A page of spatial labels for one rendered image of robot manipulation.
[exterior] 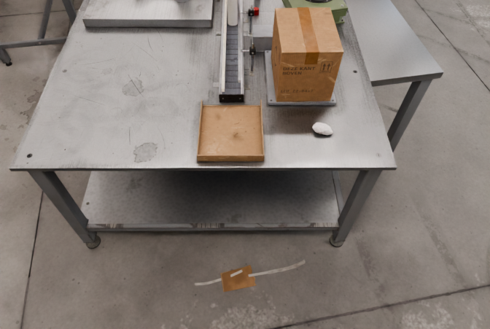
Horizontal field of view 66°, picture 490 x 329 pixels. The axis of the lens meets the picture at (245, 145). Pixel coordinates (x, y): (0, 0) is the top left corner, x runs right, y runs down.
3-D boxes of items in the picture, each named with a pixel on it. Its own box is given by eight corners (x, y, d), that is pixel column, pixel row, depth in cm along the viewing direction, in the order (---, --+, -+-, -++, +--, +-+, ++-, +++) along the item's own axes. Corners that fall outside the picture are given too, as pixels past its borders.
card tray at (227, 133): (201, 106, 166) (200, 99, 163) (260, 106, 167) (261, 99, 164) (197, 161, 148) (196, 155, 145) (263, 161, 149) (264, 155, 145)
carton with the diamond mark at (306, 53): (270, 57, 184) (275, 7, 162) (319, 57, 185) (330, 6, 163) (275, 102, 165) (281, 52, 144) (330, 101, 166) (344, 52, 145)
